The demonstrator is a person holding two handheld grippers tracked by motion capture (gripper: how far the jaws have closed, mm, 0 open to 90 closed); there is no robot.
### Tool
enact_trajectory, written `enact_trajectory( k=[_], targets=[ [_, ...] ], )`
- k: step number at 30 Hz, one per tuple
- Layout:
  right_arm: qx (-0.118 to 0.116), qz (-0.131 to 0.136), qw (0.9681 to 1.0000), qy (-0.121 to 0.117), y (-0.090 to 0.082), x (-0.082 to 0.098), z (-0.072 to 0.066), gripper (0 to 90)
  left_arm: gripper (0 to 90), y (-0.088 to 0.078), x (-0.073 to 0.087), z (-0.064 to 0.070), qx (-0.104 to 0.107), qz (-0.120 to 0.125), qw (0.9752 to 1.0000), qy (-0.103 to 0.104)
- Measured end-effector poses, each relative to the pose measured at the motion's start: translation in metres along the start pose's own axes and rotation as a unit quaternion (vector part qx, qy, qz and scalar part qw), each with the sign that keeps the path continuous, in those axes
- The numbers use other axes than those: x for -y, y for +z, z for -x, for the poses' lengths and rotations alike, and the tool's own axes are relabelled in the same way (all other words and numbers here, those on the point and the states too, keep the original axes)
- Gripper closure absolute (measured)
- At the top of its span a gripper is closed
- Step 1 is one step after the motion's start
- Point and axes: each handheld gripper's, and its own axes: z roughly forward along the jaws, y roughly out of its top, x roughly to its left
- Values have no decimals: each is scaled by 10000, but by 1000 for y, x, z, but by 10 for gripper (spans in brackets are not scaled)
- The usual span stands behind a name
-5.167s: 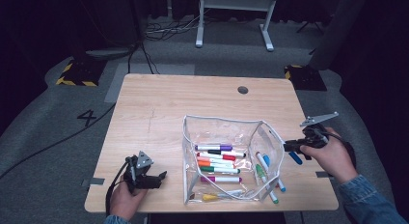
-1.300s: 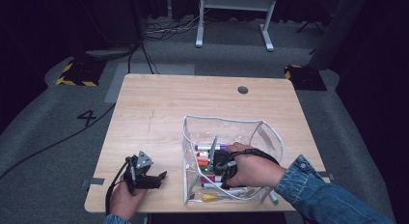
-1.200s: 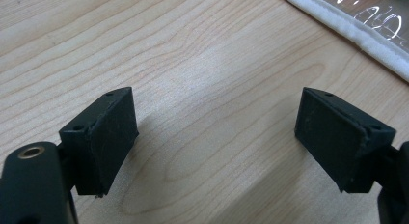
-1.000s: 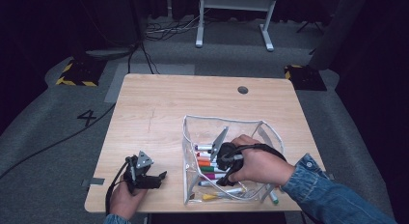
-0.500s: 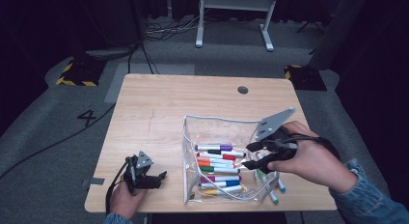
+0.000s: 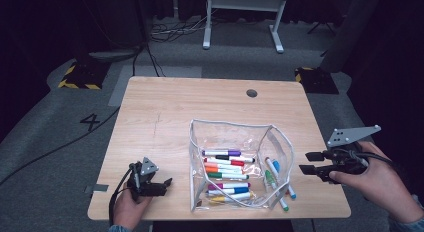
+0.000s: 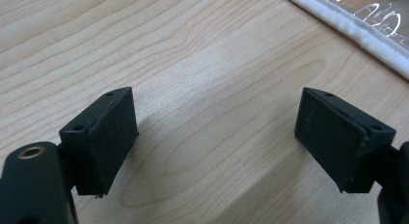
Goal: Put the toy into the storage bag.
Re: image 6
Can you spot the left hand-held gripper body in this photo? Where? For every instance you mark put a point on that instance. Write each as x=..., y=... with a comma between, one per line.
x=141, y=182

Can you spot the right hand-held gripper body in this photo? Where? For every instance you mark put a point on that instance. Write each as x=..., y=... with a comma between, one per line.
x=350, y=135

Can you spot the light blue marker pen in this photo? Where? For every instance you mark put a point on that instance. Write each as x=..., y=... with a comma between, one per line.
x=276, y=166

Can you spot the light green marker pen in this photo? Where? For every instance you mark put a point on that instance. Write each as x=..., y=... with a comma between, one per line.
x=270, y=178

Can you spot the orange marker pen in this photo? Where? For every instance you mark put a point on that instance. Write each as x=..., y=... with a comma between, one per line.
x=220, y=170

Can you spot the magenta marker pen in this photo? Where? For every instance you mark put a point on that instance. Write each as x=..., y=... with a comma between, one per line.
x=226, y=186

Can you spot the dark green marker pen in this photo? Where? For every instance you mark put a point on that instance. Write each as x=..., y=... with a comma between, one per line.
x=226, y=175

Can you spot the purple marker pen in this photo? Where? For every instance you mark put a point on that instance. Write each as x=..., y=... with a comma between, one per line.
x=223, y=153

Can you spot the dark blue marker pen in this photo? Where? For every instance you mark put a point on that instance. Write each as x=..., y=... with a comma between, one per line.
x=230, y=191

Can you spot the red marker pen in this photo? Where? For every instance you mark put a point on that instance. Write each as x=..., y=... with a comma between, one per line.
x=230, y=162

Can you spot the yellow marker pen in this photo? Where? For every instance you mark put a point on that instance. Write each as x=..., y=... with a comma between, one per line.
x=233, y=197

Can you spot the black marker pen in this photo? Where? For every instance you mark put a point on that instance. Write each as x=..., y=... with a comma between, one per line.
x=233, y=158

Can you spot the clear plastic bag white trim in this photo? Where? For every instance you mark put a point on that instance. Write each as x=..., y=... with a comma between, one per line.
x=233, y=138

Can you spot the person's left hand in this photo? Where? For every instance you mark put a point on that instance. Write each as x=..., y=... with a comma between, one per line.
x=126, y=210

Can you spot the person's right hand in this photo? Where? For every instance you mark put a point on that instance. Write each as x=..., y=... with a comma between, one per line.
x=383, y=185

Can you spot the grey tape piece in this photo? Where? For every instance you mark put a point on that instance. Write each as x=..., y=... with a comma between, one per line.
x=97, y=188

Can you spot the grey curtain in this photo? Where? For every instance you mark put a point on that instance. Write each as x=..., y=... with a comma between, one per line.
x=353, y=28

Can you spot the black tripod legs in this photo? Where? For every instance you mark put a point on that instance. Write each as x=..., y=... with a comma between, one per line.
x=320, y=27

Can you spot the black stand with pole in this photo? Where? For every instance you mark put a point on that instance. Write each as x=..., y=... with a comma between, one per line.
x=110, y=42

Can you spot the yellow black striped base plate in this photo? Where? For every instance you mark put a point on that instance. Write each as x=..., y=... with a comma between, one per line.
x=83, y=75
x=316, y=80

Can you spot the white metal desk frame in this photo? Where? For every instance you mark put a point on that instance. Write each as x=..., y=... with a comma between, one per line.
x=245, y=2

